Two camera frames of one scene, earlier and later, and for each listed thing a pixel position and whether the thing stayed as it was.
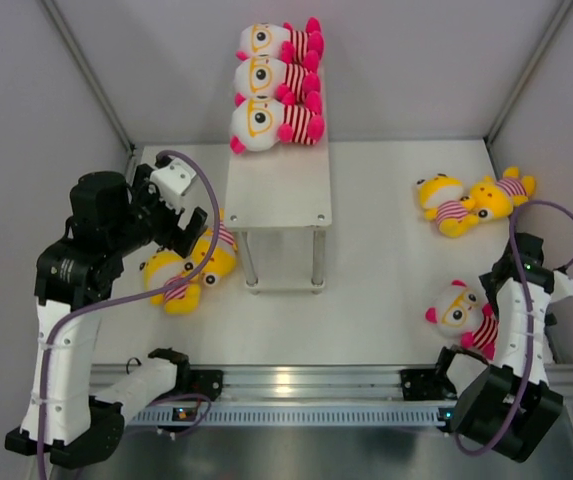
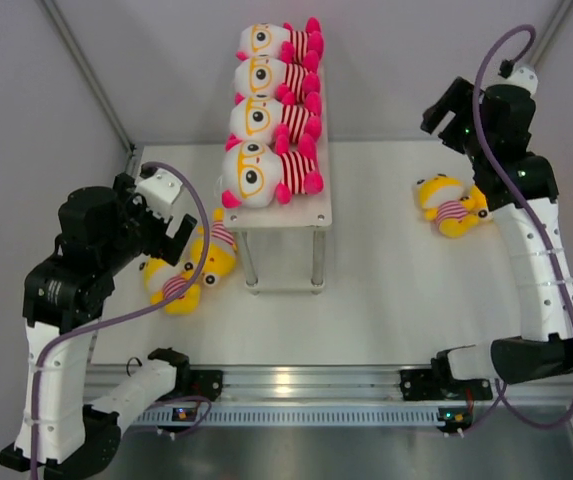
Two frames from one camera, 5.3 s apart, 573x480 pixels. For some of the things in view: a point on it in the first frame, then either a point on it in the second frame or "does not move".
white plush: (260, 122) does not move
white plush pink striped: (288, 45) does not move
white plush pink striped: (263, 76) does not move
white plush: (462, 314) → (254, 174)
